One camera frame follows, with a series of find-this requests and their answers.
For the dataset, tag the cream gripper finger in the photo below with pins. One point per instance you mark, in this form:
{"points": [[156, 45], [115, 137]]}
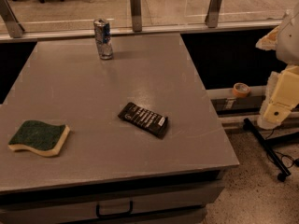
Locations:
{"points": [[269, 41], [281, 97]]}

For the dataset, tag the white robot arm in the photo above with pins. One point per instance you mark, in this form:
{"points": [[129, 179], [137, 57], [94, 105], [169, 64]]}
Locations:
{"points": [[287, 49]]}

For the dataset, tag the silver blue redbull can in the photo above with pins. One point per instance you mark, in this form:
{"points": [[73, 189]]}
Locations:
{"points": [[103, 38]]}

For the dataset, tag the green and yellow sponge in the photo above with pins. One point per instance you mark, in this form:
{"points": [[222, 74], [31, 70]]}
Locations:
{"points": [[41, 138]]}

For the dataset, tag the orange tape roll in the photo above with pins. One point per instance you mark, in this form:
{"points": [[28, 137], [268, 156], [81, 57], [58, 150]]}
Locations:
{"points": [[241, 90]]}

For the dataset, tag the black snack bar wrapper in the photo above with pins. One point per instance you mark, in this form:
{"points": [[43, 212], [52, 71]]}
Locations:
{"points": [[145, 119]]}

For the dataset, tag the grey cabinet drawer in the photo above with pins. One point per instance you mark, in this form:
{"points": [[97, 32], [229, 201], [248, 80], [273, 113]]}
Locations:
{"points": [[178, 204]]}

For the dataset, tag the glass barrier panel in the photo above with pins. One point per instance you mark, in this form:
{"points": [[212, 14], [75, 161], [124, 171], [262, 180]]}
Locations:
{"points": [[67, 15]]}

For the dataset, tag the right metal glass bracket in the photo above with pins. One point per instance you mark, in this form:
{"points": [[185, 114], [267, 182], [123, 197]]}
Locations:
{"points": [[212, 16]]}

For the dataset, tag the metal glass bracket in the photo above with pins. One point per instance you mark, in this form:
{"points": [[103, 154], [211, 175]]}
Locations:
{"points": [[212, 16], [14, 28], [135, 6]]}

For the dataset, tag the middle metal glass bracket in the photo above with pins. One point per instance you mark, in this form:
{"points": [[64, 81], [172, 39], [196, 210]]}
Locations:
{"points": [[135, 6]]}

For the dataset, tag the black drawer handle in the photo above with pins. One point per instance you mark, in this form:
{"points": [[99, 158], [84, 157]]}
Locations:
{"points": [[113, 209]]}

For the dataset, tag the left metal glass bracket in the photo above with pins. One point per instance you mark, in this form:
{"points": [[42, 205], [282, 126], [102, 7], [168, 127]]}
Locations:
{"points": [[14, 28]]}

